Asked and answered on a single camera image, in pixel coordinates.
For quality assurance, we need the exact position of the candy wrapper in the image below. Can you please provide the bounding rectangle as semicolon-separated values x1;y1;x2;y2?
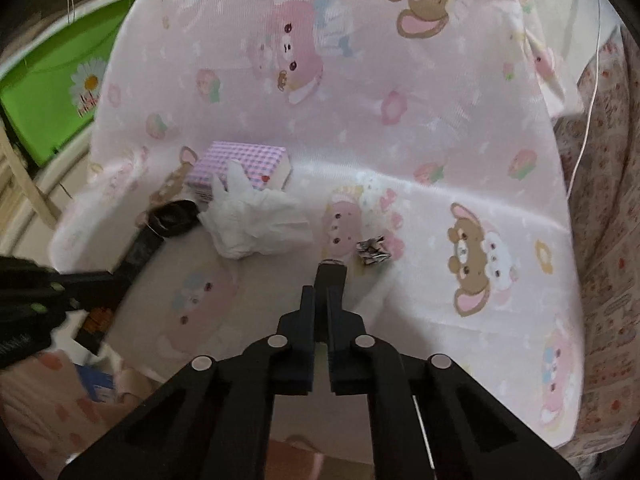
356;235;392;266

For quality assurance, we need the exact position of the black plastic spoon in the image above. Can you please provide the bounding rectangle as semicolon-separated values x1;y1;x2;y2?
114;200;200;283

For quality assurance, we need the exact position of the white tissue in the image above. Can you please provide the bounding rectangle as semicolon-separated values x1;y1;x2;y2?
198;159;314;260

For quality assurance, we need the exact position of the purple checkered tissue pack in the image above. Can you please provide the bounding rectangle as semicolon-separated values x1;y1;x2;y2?
183;140;294;202

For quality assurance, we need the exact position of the white shelf unit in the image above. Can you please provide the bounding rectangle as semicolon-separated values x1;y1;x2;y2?
1;0;117;254

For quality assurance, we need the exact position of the green plastic storage box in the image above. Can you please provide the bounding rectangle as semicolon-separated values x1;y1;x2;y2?
1;0;136;168

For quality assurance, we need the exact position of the pink cartoon bear sheet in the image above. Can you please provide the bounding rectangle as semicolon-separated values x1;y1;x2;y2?
50;0;584;447

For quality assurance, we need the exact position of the white charging cable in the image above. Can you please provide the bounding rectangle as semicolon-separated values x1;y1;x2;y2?
564;0;604;201

